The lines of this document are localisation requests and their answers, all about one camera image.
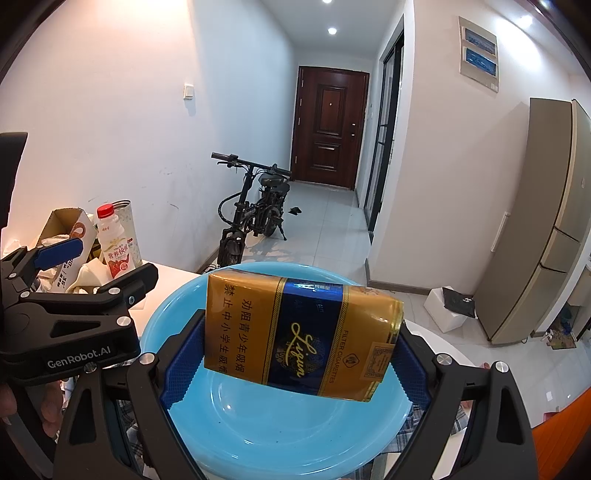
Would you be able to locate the beige refrigerator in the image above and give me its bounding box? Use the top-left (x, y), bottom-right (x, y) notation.
top-left (473, 97), bottom-right (591, 344)

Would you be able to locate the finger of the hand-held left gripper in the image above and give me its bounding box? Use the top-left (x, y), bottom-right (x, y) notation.
top-left (0, 236), bottom-right (85, 296)
top-left (18, 263), bottom-right (159, 319)

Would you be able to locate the orange chair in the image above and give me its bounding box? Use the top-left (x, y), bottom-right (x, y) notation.
top-left (531, 406), bottom-right (591, 480)

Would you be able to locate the white crumpled paper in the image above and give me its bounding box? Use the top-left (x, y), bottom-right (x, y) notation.
top-left (67, 258), bottom-right (112, 294)

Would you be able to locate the blue plaid cloth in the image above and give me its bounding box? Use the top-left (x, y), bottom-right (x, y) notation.
top-left (60, 378), bottom-right (469, 480)

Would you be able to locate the gold blue cigarette pack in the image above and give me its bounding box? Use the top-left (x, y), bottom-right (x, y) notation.
top-left (204, 270), bottom-right (406, 403)

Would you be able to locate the black electric bicycle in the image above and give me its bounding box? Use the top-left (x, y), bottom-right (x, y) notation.
top-left (211, 152), bottom-right (293, 268)

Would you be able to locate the person's left hand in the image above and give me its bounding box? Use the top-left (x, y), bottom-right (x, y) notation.
top-left (0, 381), bottom-right (63, 428)

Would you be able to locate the black bag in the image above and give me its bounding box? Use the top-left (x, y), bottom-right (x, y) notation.
top-left (442, 286), bottom-right (478, 319)

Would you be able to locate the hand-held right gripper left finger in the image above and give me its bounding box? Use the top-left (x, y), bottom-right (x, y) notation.
top-left (53, 308), bottom-right (208, 480)

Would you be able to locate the black framed glass door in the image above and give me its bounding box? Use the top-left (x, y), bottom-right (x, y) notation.
top-left (364, 14), bottom-right (404, 232)

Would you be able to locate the red capped milk drink bottle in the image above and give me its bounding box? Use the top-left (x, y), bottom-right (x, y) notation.
top-left (96, 203), bottom-right (137, 279)

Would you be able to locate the open cardboard box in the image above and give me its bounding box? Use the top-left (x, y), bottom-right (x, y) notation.
top-left (37, 208), bottom-right (99, 296)

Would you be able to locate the white foam box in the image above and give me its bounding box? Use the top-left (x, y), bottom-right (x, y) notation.
top-left (425, 286), bottom-right (478, 334)

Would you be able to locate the grey wall electrical panel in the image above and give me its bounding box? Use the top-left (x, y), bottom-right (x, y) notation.
top-left (458, 16), bottom-right (500, 93)

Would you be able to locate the blue plastic basin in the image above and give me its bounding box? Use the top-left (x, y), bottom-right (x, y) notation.
top-left (139, 261), bottom-right (414, 480)

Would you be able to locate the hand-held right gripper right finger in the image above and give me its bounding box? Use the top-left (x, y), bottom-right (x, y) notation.
top-left (383, 320), bottom-right (541, 480)

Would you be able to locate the brown entrance door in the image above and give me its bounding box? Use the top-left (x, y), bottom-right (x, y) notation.
top-left (291, 66), bottom-right (370, 191)

